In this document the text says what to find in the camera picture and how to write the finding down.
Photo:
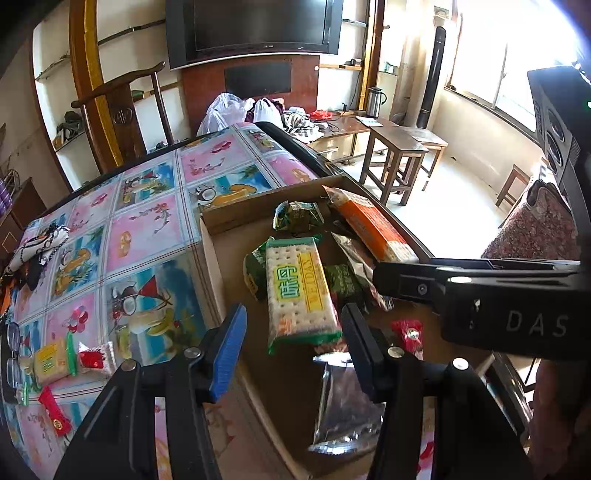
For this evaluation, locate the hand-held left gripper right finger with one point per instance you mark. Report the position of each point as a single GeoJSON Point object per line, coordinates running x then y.
{"type": "Point", "coordinates": [358, 346]}

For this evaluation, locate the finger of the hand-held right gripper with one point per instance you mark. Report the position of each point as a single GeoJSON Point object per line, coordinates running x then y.
{"type": "Point", "coordinates": [406, 284]}
{"type": "Point", "coordinates": [508, 266]}

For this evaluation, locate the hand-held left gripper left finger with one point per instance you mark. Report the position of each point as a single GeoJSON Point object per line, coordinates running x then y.
{"type": "Point", "coordinates": [226, 350]}

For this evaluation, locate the red foil snack packet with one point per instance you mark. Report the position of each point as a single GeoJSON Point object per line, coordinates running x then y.
{"type": "Point", "coordinates": [408, 334]}

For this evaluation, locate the silver foil packet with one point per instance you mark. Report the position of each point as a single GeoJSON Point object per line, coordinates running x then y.
{"type": "Point", "coordinates": [341, 406]}
{"type": "Point", "coordinates": [355, 251]}

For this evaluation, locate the green snack packet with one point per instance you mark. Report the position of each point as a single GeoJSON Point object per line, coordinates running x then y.
{"type": "Point", "coordinates": [254, 272]}
{"type": "Point", "coordinates": [295, 214]}
{"type": "Point", "coordinates": [344, 281]}

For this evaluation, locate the orange cracker packet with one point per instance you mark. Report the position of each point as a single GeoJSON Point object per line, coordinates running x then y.
{"type": "Point", "coordinates": [374, 226]}

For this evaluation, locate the cardboard box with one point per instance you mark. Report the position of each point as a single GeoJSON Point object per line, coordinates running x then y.
{"type": "Point", "coordinates": [286, 383]}

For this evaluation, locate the green cracker packet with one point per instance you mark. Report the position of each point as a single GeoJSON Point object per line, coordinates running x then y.
{"type": "Point", "coordinates": [300, 295]}

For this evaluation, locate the red white snack packet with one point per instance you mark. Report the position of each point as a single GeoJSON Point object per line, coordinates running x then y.
{"type": "Point", "coordinates": [94, 360]}

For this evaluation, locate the small yellow cracker packet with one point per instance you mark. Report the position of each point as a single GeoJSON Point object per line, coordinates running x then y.
{"type": "Point", "coordinates": [55, 364]}

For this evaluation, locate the person's right hand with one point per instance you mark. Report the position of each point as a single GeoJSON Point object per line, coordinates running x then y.
{"type": "Point", "coordinates": [563, 415]}

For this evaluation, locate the floral patterned sofa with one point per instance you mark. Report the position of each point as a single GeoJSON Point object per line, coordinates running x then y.
{"type": "Point", "coordinates": [531, 226]}

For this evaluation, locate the small wooden stool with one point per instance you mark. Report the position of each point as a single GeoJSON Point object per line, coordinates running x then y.
{"type": "Point", "coordinates": [515, 177]}

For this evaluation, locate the dark wooden stool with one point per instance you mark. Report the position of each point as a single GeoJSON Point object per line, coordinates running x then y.
{"type": "Point", "coordinates": [397, 143]}

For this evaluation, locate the light wooden stool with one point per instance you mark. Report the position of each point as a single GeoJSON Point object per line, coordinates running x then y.
{"type": "Point", "coordinates": [434, 138]}

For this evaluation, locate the wooden low table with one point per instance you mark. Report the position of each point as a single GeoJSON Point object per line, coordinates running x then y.
{"type": "Point", "coordinates": [351, 127]}

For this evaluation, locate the metal kettle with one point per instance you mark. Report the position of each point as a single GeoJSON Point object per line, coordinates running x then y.
{"type": "Point", "coordinates": [375, 101]}

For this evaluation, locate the pile of clothes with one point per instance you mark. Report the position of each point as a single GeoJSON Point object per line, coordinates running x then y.
{"type": "Point", "coordinates": [300, 122]}

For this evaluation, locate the black stove pipe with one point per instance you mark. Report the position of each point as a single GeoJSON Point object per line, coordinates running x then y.
{"type": "Point", "coordinates": [434, 78]}

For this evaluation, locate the window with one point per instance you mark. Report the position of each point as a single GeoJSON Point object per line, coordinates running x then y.
{"type": "Point", "coordinates": [508, 55]}

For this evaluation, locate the white patterned scarf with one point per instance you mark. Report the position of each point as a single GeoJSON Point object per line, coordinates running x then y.
{"type": "Point", "coordinates": [41, 244]}

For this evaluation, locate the eyeglasses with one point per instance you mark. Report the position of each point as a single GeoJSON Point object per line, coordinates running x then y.
{"type": "Point", "coordinates": [11, 355]}

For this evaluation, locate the white plastic bag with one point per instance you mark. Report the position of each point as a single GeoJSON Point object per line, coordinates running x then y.
{"type": "Point", "coordinates": [268, 110]}
{"type": "Point", "coordinates": [221, 113]}

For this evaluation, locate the wooden chair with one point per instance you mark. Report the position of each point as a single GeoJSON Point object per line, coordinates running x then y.
{"type": "Point", "coordinates": [124, 115]}

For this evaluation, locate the purple bottle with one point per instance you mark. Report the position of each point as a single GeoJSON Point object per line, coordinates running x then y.
{"type": "Point", "coordinates": [4, 194]}

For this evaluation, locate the dark bag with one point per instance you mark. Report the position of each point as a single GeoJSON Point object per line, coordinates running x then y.
{"type": "Point", "coordinates": [69, 124]}

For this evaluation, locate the black television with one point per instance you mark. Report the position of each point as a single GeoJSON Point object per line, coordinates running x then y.
{"type": "Point", "coordinates": [258, 23]}

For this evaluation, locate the golden wooden pillar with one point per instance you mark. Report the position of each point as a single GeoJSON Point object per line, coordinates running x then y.
{"type": "Point", "coordinates": [87, 55]}

